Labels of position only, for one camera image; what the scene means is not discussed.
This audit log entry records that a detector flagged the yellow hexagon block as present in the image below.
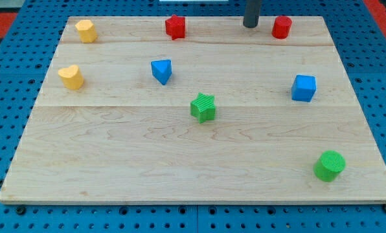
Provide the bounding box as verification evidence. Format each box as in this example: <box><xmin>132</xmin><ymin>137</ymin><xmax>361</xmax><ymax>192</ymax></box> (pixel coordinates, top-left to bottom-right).
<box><xmin>75</xmin><ymin>19</ymin><xmax>98</xmax><ymax>43</ymax></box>

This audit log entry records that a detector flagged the blue triangle block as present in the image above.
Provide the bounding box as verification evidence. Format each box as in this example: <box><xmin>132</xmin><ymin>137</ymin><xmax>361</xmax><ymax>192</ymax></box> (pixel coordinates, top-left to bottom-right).
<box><xmin>150</xmin><ymin>60</ymin><xmax>172</xmax><ymax>85</ymax></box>

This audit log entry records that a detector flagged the green cylinder block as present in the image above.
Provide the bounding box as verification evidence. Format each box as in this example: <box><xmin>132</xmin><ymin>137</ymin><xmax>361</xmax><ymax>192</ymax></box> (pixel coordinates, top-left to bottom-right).
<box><xmin>313</xmin><ymin>150</ymin><xmax>346</xmax><ymax>182</ymax></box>

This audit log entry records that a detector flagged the green star block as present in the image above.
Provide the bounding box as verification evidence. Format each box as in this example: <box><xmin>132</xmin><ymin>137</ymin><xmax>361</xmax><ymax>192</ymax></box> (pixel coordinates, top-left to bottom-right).
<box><xmin>190</xmin><ymin>93</ymin><xmax>216</xmax><ymax>124</ymax></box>

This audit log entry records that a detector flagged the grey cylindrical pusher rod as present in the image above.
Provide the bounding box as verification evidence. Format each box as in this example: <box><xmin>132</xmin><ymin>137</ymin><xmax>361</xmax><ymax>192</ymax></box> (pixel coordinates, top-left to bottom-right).
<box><xmin>243</xmin><ymin>0</ymin><xmax>262</xmax><ymax>28</ymax></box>

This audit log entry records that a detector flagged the red cylinder block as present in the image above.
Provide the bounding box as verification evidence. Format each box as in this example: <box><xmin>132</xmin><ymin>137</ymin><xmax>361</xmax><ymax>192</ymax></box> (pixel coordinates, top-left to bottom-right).
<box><xmin>271</xmin><ymin>16</ymin><xmax>293</xmax><ymax>39</ymax></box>

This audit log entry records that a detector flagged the light wooden board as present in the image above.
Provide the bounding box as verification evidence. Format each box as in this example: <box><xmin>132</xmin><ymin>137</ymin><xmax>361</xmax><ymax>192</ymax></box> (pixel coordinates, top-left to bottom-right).
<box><xmin>0</xmin><ymin>16</ymin><xmax>386</xmax><ymax>205</ymax></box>

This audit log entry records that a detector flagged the yellow heart block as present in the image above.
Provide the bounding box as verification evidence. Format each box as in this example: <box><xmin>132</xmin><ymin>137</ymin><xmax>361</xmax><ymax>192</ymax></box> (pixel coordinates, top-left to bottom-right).
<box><xmin>58</xmin><ymin>65</ymin><xmax>84</xmax><ymax>90</ymax></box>

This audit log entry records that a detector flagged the red star block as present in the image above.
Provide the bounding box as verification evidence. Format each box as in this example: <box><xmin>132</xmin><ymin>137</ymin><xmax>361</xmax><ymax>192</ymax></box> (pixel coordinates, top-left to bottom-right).
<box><xmin>165</xmin><ymin>14</ymin><xmax>186</xmax><ymax>40</ymax></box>

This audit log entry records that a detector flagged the blue cube block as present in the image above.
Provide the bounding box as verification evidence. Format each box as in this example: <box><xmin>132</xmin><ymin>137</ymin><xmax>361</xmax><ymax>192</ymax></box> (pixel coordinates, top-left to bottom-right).
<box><xmin>291</xmin><ymin>74</ymin><xmax>317</xmax><ymax>102</ymax></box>

